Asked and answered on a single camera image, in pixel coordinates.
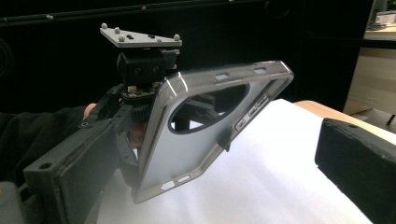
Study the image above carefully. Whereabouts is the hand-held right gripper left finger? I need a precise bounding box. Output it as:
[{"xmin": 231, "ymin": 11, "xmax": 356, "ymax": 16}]
[{"xmin": 22, "ymin": 119, "xmax": 123, "ymax": 224}]

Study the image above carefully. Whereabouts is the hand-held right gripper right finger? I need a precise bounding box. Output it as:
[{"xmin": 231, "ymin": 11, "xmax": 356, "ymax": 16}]
[{"xmin": 314, "ymin": 118, "xmax": 396, "ymax": 224}]

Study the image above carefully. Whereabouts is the patterned phone case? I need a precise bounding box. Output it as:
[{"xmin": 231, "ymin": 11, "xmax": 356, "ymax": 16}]
[{"xmin": 130, "ymin": 60, "xmax": 295, "ymax": 205}]

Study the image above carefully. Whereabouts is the wooden table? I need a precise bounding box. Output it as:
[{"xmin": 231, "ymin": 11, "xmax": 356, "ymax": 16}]
[{"xmin": 293, "ymin": 99, "xmax": 396, "ymax": 146}]

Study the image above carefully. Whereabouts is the black horizontal bar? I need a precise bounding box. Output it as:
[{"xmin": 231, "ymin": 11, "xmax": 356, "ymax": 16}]
[{"xmin": 0, "ymin": 0, "xmax": 269, "ymax": 24}]

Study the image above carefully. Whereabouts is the black curtain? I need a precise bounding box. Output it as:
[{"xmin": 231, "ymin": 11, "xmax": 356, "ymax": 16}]
[{"xmin": 0, "ymin": 0, "xmax": 375, "ymax": 115}]

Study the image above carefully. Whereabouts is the white table cover sheet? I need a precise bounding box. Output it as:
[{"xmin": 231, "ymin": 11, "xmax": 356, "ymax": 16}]
[{"xmin": 92, "ymin": 98, "xmax": 375, "ymax": 224}]

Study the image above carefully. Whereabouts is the beige cabinet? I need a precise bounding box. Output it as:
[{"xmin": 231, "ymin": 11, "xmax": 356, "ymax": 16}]
[{"xmin": 342, "ymin": 26, "xmax": 396, "ymax": 116}]

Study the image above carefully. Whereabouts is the white box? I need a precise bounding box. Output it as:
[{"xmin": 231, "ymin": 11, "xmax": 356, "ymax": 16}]
[{"xmin": 374, "ymin": 9, "xmax": 396, "ymax": 25}]

